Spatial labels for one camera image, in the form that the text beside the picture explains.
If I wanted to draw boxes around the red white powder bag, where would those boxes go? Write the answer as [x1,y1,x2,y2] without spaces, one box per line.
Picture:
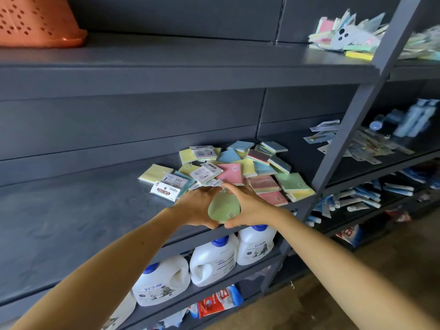
[334,224,362,247]

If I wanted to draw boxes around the pale blue white refill bag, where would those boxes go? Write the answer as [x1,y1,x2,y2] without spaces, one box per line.
[149,307,198,330]

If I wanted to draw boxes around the person's left forearm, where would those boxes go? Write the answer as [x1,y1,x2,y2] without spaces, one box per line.
[10,207,193,330]

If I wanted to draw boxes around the green sticky note pad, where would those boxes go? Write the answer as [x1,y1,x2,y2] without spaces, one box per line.
[208,189,241,224]

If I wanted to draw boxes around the pile of carded blister packets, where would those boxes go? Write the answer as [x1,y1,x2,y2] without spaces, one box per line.
[303,119,415,165]

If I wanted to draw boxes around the heap of clear-wrapped pastel packs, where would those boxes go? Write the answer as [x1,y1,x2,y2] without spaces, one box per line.
[399,25,440,62]

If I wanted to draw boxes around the person's right hand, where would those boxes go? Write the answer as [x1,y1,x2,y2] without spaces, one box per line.
[222,183,290,230]

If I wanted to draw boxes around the dark grey metal shelving unit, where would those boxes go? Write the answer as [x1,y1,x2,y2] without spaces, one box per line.
[0,0,440,330]

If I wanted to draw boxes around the pile of pastel note pads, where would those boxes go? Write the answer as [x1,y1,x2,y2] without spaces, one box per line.
[138,140,316,207]

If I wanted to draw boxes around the red white blue detergent bag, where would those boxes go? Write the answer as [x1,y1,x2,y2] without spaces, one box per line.
[197,284,245,319]

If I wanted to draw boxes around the small red packet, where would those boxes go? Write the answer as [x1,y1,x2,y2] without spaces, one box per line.
[384,208,412,223]

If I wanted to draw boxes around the row of pale blue bottles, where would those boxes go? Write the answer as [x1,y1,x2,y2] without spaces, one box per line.
[369,98,440,139]

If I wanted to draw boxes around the orange perforated plastic basket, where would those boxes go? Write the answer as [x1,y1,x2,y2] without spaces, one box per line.
[0,0,88,49]

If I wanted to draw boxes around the person's right forearm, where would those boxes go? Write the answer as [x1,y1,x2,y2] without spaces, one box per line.
[275,209,440,330]

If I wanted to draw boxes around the white detergent jug blue cap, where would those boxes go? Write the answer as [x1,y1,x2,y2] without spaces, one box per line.
[132,255,191,307]
[236,225,278,266]
[189,234,240,288]
[101,291,137,330]

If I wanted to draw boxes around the pile of white toothpaste tubes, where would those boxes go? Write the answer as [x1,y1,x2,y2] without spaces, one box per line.
[305,184,383,228]

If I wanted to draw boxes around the person's left hand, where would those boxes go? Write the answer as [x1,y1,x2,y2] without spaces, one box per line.
[170,185,223,230]

